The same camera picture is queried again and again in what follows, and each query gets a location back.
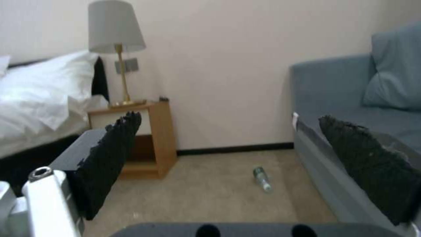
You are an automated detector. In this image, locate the bed with white duvet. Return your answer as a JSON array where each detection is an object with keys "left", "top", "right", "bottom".
[{"left": 0, "top": 50, "right": 110, "bottom": 193}]

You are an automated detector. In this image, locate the wooden bedside table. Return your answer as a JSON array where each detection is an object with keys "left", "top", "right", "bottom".
[{"left": 87, "top": 100, "right": 179, "bottom": 180}]

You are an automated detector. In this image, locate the brass lamp with grey shade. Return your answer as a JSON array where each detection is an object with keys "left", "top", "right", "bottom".
[{"left": 87, "top": 0, "right": 147, "bottom": 107}]

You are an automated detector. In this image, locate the grey wall switch panel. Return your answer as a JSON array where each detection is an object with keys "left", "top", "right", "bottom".
[{"left": 114, "top": 57, "right": 140, "bottom": 74}]

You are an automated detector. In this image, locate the white pillow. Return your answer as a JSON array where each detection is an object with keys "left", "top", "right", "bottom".
[{"left": 0, "top": 55, "right": 11, "bottom": 74}]

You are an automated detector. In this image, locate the blue grey sofa cushion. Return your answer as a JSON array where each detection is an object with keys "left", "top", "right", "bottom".
[{"left": 361, "top": 21, "right": 421, "bottom": 111}]

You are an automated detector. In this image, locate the blue grey sofa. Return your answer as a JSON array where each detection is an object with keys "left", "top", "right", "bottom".
[{"left": 288, "top": 21, "right": 421, "bottom": 237}]

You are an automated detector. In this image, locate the clear plastic bottle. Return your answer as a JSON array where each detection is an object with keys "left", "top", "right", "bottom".
[{"left": 252, "top": 167, "right": 274, "bottom": 194}]

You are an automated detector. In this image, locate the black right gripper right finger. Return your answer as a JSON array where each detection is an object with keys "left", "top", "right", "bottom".
[{"left": 318, "top": 115, "right": 421, "bottom": 226}]

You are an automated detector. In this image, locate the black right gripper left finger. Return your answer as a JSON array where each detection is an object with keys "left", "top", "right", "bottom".
[{"left": 0, "top": 111, "right": 143, "bottom": 237}]

